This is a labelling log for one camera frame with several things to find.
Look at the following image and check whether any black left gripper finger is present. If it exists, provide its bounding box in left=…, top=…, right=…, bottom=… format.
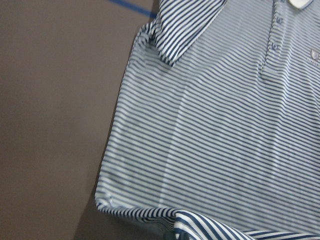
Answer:
left=162, top=231, right=176, bottom=240

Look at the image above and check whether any blue white striped polo shirt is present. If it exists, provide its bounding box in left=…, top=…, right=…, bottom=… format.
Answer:
left=95, top=0, right=320, bottom=240

